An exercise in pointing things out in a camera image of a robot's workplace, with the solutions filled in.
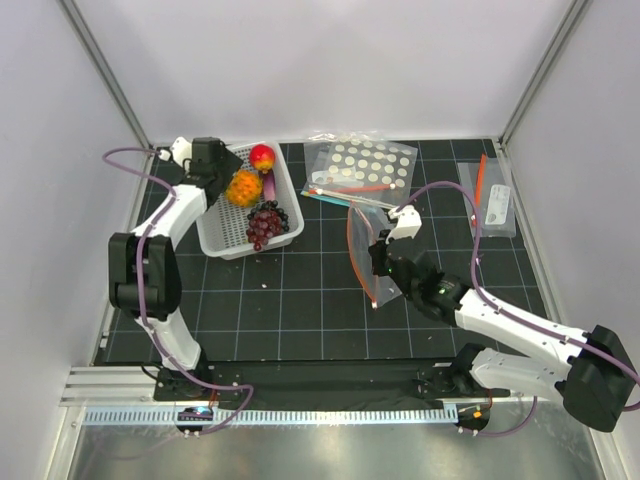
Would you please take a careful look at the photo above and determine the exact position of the orange toy pineapple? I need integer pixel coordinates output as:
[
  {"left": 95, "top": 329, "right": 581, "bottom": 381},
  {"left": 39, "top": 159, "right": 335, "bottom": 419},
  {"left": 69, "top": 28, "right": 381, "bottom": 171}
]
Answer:
[{"left": 225, "top": 169, "right": 263, "bottom": 208}]

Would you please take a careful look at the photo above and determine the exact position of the purple eggplant toy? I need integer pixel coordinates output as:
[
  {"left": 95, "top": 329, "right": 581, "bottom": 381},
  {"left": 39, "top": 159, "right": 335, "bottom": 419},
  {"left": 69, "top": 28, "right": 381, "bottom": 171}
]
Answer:
[{"left": 262, "top": 171, "right": 276, "bottom": 201}]

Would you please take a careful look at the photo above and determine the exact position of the right aluminium frame post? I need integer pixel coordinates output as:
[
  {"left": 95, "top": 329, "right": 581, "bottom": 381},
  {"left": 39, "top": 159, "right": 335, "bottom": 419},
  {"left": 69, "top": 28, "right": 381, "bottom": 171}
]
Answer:
[{"left": 498, "top": 0, "right": 592, "bottom": 148}]

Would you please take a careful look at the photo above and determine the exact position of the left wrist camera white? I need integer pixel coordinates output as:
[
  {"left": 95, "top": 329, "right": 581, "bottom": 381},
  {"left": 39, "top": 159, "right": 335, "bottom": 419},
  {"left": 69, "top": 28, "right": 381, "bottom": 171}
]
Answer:
[{"left": 157, "top": 137, "right": 192, "bottom": 169}]

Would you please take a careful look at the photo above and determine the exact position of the orange zipper clear bag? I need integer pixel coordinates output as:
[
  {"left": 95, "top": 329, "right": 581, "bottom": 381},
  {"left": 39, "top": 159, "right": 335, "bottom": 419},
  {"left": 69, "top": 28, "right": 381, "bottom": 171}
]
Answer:
[{"left": 346, "top": 202, "right": 401, "bottom": 309}]

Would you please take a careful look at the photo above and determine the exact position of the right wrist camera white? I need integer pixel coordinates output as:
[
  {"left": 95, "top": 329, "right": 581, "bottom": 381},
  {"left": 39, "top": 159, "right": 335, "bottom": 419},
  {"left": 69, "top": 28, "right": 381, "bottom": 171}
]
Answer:
[{"left": 386, "top": 205, "right": 422, "bottom": 244}]

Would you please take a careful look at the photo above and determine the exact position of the aluminium frame post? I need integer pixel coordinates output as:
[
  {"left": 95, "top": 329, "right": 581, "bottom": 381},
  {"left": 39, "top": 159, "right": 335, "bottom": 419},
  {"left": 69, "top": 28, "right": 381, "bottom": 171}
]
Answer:
[
  {"left": 56, "top": 0, "right": 151, "bottom": 147},
  {"left": 498, "top": 0, "right": 592, "bottom": 148}
]

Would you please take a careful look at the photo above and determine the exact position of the polka dot zip bag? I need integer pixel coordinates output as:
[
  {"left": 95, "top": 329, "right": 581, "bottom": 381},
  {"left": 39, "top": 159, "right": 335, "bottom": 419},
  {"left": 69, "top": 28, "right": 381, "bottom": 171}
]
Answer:
[{"left": 303, "top": 132, "right": 418, "bottom": 205}]

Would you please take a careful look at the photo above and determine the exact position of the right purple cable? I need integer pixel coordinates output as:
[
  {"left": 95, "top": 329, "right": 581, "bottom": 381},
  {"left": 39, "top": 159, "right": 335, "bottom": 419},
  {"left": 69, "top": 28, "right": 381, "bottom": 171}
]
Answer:
[{"left": 397, "top": 182, "right": 640, "bottom": 439}]

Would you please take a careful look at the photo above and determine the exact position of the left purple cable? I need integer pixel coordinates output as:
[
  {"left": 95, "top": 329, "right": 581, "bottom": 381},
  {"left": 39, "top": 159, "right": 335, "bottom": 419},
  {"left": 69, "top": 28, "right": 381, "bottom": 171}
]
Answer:
[{"left": 102, "top": 145, "right": 254, "bottom": 435}]

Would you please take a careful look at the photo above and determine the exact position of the right orange zipper bag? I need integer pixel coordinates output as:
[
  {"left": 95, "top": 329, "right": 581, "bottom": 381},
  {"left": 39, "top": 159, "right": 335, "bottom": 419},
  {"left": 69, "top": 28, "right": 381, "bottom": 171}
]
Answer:
[{"left": 457, "top": 154, "right": 516, "bottom": 238}]

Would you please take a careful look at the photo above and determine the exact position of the red grape bunch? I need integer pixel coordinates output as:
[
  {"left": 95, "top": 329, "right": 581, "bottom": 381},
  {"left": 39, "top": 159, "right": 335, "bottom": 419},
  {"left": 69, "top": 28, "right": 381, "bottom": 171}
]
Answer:
[{"left": 245, "top": 210, "right": 288, "bottom": 251}]

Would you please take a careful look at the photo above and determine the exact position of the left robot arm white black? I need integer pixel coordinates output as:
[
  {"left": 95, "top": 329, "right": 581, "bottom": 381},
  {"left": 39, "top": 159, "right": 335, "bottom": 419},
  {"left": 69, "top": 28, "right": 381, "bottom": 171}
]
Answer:
[{"left": 102, "top": 137, "right": 243, "bottom": 400}]

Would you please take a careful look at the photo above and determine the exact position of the purple cable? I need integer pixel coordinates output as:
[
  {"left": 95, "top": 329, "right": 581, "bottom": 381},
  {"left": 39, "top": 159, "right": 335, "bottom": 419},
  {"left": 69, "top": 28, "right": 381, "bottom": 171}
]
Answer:
[
  {"left": 102, "top": 145, "right": 254, "bottom": 435},
  {"left": 397, "top": 182, "right": 640, "bottom": 439}
]

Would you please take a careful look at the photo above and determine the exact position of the dark black grape bunch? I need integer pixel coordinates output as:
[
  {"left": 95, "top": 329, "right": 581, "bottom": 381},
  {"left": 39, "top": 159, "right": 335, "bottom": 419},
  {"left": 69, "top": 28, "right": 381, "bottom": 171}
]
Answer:
[{"left": 247, "top": 201, "right": 290, "bottom": 234}]

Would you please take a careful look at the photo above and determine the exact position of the left aluminium frame post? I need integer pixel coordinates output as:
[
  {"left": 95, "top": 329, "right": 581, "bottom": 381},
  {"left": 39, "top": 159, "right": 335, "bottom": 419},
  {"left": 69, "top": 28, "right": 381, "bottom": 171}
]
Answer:
[{"left": 56, "top": 0, "right": 151, "bottom": 147}]

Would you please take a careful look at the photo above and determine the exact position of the white perforated plastic basket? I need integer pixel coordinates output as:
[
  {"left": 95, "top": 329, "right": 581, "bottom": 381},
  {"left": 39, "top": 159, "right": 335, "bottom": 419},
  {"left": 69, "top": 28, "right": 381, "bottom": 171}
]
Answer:
[{"left": 196, "top": 142, "right": 304, "bottom": 260}]

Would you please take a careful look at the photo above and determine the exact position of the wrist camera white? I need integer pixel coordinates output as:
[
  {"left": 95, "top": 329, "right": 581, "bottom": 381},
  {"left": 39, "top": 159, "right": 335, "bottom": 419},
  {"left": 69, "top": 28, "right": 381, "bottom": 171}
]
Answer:
[
  {"left": 157, "top": 137, "right": 192, "bottom": 169},
  {"left": 386, "top": 205, "right": 422, "bottom": 244}
]

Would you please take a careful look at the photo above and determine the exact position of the red yellow apple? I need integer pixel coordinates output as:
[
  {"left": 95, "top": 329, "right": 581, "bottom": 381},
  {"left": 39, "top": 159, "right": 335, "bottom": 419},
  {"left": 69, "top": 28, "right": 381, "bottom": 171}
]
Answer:
[{"left": 249, "top": 144, "right": 276, "bottom": 174}]

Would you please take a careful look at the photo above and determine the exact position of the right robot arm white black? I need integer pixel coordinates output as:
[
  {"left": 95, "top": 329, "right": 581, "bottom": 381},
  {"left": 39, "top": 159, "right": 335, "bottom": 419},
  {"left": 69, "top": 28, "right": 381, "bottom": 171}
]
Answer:
[{"left": 368, "top": 230, "right": 639, "bottom": 433}]

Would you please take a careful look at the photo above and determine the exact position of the perforated metal cable rail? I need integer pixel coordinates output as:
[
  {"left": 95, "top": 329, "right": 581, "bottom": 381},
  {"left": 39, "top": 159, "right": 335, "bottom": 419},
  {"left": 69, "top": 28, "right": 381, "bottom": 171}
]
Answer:
[{"left": 83, "top": 404, "right": 458, "bottom": 427}]

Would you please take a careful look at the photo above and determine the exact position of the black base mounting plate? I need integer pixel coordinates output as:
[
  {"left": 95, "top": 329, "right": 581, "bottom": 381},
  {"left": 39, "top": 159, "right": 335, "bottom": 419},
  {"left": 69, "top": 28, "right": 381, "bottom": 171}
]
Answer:
[{"left": 153, "top": 357, "right": 511, "bottom": 412}]

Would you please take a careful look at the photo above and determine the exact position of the blue zipper clear bag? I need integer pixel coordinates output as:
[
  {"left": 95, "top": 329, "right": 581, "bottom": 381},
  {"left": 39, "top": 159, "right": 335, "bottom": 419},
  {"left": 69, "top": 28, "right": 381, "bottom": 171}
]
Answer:
[{"left": 301, "top": 190, "right": 377, "bottom": 207}]

